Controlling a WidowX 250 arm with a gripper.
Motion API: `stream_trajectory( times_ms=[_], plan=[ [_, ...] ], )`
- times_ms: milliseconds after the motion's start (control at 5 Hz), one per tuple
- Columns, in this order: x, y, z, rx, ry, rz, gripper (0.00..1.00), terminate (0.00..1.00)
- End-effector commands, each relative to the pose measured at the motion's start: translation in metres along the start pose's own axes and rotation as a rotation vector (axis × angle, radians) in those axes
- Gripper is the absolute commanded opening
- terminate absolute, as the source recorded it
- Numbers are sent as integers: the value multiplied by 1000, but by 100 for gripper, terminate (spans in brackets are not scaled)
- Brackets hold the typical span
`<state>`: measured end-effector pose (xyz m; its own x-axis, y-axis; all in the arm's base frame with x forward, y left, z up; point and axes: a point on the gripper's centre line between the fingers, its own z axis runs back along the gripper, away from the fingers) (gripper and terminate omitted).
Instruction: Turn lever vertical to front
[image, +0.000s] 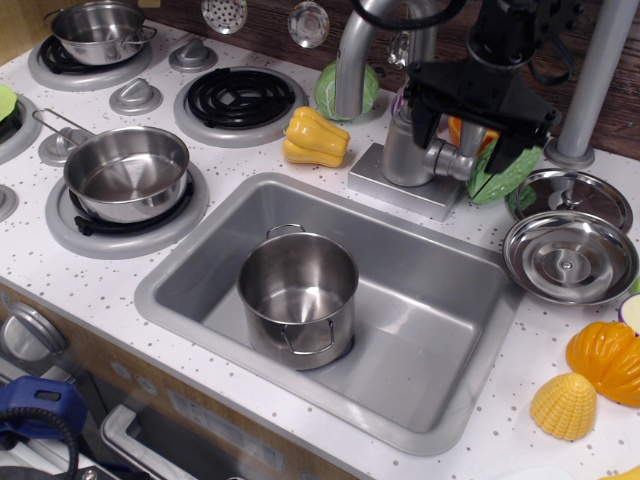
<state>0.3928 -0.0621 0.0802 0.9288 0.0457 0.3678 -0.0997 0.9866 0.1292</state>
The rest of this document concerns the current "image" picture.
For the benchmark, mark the burner at left edge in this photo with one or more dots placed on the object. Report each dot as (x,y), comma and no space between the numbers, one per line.
(16,142)

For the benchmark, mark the yellow toy corn piece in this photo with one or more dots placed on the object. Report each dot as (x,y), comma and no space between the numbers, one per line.
(565,407)

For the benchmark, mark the blue clamp with cable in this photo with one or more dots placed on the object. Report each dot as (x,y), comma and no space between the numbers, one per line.
(38,408)

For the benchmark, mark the purple white toy eggplant slice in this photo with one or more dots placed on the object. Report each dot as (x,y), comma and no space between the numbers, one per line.
(629,313)

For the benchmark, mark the green toy leaf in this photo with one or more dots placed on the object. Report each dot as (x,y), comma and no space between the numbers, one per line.
(8,101)

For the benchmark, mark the grey oven dial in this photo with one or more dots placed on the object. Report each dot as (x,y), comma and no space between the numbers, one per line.
(28,336)

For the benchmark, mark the steel two-handled pan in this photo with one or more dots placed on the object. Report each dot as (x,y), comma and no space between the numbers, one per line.
(100,33)

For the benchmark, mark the grey stove knob rear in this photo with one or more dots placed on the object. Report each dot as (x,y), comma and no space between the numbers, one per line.
(193,57)

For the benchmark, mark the grey support pole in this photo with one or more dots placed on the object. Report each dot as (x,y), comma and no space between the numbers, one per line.
(571,150)

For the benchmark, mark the burner under saucepan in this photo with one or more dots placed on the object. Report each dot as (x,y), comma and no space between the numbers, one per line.
(75,231)

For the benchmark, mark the grey stove knob left edge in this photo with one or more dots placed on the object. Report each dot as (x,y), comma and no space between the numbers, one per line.
(8,202)

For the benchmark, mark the purple toy onion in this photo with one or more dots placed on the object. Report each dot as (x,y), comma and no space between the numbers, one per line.
(397,103)

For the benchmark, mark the grey stove knob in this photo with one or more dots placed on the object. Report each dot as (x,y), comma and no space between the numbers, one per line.
(56,148)
(136,98)
(193,57)

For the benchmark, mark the yellow toy bell pepper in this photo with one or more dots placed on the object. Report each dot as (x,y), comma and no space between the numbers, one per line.
(311,139)

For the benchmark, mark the green toy cabbage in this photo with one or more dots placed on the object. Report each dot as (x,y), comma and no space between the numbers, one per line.
(324,92)

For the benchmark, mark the steel lid with knob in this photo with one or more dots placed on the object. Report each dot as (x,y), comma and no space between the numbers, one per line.
(549,190)

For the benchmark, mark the steel upturned lid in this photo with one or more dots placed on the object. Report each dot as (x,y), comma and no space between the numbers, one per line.
(570,258)

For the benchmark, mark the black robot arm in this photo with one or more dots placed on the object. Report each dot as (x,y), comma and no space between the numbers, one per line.
(511,25)

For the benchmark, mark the toy orange slice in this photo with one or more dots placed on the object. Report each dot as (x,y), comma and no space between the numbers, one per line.
(454,126)

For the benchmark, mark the grey toy sink basin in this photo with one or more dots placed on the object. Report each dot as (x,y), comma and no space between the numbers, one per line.
(386,325)

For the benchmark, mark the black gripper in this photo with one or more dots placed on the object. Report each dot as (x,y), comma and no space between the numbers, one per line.
(487,89)

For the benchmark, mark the steel saucepan with handle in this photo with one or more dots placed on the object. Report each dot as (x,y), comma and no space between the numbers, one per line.
(127,175)

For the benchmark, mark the hanging steel ladle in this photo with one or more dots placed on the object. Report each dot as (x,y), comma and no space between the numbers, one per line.
(308,24)

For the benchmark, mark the hanging perforated steel skimmer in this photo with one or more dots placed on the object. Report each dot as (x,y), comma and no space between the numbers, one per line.
(225,17)

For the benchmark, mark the grey stove knob front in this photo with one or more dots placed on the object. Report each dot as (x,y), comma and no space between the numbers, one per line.
(56,148)

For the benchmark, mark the black coil burner centre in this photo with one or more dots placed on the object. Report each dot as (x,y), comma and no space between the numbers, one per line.
(237,107)

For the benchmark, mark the steel pot in sink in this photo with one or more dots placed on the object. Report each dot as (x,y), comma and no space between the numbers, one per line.
(298,291)

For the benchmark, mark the silver faucet lever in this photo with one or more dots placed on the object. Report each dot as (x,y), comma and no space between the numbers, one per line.
(444,159)

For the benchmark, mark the grey stove knob middle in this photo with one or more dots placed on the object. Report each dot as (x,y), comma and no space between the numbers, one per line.
(136,98)

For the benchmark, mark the burner under two-handled pan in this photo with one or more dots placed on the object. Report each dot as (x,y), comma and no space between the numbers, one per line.
(51,66)

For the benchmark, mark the green toy bitter gourd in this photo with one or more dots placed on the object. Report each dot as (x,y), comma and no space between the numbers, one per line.
(484,188)

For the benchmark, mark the orange toy pumpkin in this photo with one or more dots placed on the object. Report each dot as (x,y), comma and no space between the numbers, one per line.
(607,355)

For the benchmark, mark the oven door handle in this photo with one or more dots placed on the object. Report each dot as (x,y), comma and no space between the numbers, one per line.
(152,443)

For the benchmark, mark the silver toy faucet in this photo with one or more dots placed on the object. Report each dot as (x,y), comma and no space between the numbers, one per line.
(422,180)

